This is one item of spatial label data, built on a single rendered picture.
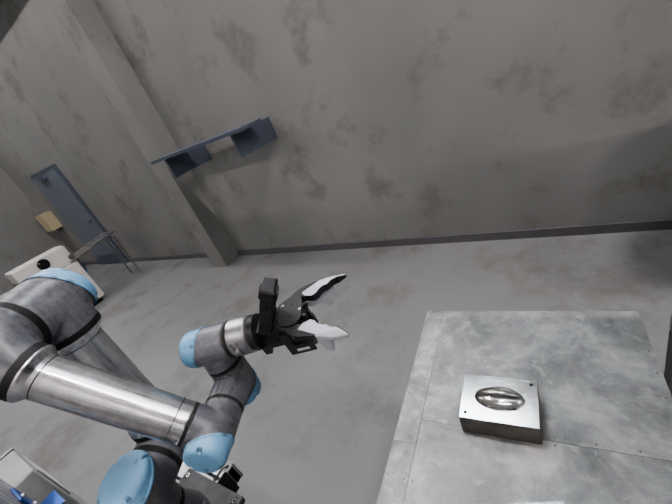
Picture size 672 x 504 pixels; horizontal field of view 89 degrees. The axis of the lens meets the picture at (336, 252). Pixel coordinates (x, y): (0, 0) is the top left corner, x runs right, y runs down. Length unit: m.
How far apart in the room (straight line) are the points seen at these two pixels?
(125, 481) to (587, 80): 3.02
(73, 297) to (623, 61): 2.97
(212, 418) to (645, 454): 0.99
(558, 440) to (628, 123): 2.34
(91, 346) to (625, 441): 1.25
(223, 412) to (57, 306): 0.36
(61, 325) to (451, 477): 0.98
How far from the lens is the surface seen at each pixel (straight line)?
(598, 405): 1.24
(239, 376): 0.76
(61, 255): 6.71
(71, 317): 0.83
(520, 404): 1.16
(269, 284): 0.60
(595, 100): 3.01
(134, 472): 0.93
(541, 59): 2.93
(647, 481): 1.16
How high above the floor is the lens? 1.81
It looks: 26 degrees down
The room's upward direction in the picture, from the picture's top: 23 degrees counter-clockwise
